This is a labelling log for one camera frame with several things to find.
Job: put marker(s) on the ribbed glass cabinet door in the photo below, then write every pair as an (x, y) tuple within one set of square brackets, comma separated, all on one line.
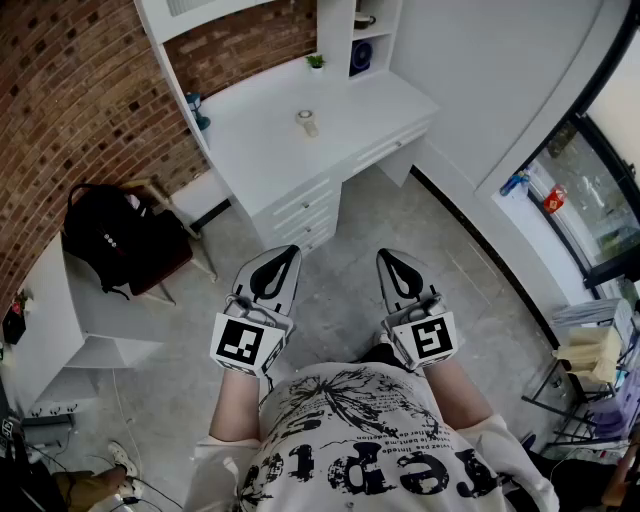
[(182, 6)]

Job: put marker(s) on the person's right forearm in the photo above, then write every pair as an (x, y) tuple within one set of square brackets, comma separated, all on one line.
[(457, 395)]

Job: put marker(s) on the white desk with shelf hutch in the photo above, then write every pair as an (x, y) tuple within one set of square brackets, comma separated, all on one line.
[(270, 150)]

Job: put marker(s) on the small green potted plant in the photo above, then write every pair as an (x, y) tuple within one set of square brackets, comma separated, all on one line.
[(316, 62)]

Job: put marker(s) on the red packet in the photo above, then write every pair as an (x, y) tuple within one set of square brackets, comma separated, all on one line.
[(555, 200)]

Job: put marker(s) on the black backpack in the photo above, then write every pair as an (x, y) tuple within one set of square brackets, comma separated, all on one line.
[(115, 235)]

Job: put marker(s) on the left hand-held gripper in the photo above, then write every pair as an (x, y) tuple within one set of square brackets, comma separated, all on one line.
[(240, 342)]

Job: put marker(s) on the beige foam blocks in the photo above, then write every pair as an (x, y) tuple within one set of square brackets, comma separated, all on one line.
[(592, 352)]

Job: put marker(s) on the dark blue round device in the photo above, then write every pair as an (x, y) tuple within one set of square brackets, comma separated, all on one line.
[(361, 58)]

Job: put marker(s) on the small ceramic pot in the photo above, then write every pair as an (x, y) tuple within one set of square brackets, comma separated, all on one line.
[(363, 21)]

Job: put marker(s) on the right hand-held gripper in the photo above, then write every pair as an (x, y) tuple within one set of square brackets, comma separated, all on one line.
[(427, 340)]

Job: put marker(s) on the white low table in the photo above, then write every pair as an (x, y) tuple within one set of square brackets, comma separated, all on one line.
[(50, 310)]

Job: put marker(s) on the black pot with red flowers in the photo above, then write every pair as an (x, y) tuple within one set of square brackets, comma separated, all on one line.
[(14, 325)]

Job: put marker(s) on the white printed t-shirt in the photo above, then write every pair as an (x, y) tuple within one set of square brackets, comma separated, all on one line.
[(360, 450)]

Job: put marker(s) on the wooden chair with brown seat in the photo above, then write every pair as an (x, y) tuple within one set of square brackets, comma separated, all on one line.
[(165, 272)]

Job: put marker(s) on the person's left forearm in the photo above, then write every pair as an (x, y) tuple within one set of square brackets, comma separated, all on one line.
[(237, 405)]

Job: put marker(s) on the white power strip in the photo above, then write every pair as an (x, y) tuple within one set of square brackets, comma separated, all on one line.
[(50, 409)]

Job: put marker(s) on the blue bottle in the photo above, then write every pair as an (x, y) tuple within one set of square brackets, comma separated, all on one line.
[(512, 184)]

